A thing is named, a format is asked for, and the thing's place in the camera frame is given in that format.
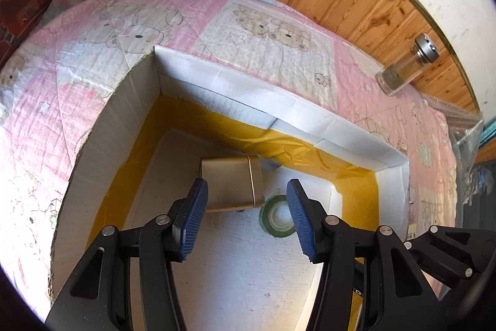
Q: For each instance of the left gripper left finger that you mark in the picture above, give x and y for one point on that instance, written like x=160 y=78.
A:
x=187 y=215

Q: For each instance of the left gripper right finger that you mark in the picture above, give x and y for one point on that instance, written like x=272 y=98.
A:
x=307 y=215

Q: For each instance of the green tape roll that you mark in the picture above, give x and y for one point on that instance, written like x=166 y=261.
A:
x=275 y=217

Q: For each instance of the gold metal tin box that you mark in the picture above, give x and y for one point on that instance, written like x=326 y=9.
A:
x=235 y=183

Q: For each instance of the white cardboard box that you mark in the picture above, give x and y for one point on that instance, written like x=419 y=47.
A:
x=175 y=118

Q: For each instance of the pink cartoon bear quilt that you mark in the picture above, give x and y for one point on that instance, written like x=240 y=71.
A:
x=58 y=81

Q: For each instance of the glass bottle with metal lid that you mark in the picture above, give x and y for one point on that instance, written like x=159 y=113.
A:
x=418 y=58

